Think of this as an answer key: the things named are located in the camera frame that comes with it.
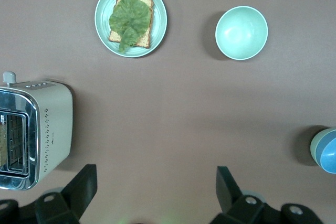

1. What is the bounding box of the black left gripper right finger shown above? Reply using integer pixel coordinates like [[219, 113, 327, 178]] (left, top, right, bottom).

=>
[[216, 166, 266, 224]]

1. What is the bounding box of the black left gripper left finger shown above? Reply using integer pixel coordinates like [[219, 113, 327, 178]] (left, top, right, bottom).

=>
[[35, 164, 98, 224]]

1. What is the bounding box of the pale green bowl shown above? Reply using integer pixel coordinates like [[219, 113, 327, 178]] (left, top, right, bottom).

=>
[[215, 5, 269, 61], [309, 127, 336, 168]]

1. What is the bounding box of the blue bowl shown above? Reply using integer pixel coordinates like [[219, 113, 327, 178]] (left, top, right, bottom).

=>
[[315, 130, 336, 175]]

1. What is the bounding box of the cream and chrome toaster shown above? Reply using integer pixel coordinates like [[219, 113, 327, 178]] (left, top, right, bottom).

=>
[[0, 71, 74, 191]]

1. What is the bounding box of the green lettuce leaf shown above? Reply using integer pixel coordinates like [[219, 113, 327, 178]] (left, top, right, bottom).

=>
[[108, 0, 152, 54]]

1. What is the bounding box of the pale green plate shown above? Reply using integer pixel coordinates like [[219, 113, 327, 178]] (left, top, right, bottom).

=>
[[94, 0, 168, 59]]

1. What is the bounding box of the toast slice with crust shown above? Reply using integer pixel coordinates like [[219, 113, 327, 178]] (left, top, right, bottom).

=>
[[108, 0, 155, 50]]

